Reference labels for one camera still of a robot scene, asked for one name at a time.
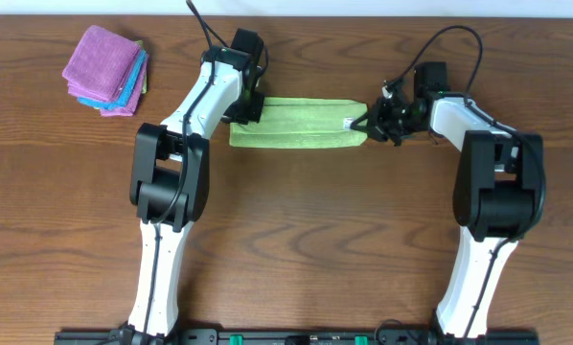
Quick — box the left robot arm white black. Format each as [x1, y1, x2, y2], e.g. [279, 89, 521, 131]
[112, 29, 267, 344]

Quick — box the purple folded cloth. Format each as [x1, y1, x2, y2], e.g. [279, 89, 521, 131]
[100, 57, 149, 117]
[62, 25, 142, 103]

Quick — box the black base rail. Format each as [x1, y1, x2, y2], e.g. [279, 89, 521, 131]
[54, 328, 539, 345]

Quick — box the purple folded cloth top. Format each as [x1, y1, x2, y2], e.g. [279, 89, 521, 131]
[62, 25, 142, 103]

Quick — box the purple folded cloth bottom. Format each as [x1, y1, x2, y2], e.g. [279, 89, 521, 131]
[100, 57, 149, 117]

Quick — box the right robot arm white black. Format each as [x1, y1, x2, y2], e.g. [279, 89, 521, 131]
[348, 61, 545, 344]

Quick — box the green microfiber cloth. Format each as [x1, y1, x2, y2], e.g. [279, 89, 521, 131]
[229, 97, 367, 150]

